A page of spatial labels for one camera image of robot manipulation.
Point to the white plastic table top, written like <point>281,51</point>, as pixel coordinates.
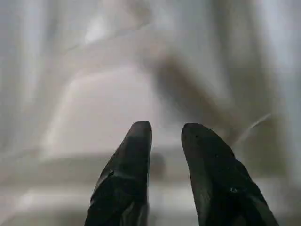
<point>94,94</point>

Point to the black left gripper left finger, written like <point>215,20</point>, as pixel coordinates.
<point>127,183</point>

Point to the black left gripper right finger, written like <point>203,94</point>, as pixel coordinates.
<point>216,183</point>

